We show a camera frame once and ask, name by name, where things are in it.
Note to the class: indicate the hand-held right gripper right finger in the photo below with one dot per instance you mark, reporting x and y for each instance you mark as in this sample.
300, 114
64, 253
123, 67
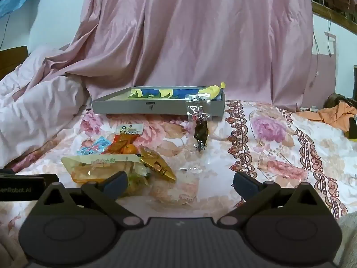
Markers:
245, 184

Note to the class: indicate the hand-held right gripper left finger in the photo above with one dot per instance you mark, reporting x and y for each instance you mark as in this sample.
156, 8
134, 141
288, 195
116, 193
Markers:
115, 184

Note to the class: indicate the clear packet of sandwich bread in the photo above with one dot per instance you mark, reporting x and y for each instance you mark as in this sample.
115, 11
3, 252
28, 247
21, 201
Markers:
138, 182

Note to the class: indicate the long yellow bread packet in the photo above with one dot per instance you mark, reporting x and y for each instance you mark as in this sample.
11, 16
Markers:
94, 163

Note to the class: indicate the tangerine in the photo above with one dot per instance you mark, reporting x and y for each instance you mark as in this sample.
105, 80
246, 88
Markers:
129, 150

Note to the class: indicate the gold foil snack packet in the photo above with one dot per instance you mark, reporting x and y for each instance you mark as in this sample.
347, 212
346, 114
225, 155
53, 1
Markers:
157, 166

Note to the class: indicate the white and red snack packet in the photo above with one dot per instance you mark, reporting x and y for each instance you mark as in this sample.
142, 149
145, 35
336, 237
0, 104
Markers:
128, 132

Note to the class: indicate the grey cardboard box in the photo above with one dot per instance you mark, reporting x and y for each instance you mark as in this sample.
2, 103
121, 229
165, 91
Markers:
125, 107

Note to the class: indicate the light blue and pink packet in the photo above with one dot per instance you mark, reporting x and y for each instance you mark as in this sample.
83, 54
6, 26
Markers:
93, 145

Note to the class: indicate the floral bedsheet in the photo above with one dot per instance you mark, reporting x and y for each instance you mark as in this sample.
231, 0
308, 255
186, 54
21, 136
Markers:
279, 145

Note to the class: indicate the clear packet of dark snack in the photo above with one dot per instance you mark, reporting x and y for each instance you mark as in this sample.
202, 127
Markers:
200, 129

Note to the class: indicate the pale pink quilt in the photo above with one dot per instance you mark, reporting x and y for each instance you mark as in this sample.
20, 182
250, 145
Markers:
36, 103

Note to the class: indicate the orange cloth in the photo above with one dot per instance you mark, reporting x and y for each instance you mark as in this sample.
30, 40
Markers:
332, 115

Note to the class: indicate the black object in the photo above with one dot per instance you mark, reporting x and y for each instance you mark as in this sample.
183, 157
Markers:
352, 128

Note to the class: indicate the dark brown bag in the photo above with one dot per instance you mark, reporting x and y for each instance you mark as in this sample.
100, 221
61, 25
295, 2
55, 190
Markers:
336, 99

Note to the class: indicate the pink hanging panel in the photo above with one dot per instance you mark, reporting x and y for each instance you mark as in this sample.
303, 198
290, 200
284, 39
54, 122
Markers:
319, 81

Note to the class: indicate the wooden headboard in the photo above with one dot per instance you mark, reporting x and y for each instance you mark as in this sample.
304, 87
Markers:
12, 61

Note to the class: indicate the pink curtain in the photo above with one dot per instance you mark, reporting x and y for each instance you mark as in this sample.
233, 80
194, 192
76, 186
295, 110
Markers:
195, 33

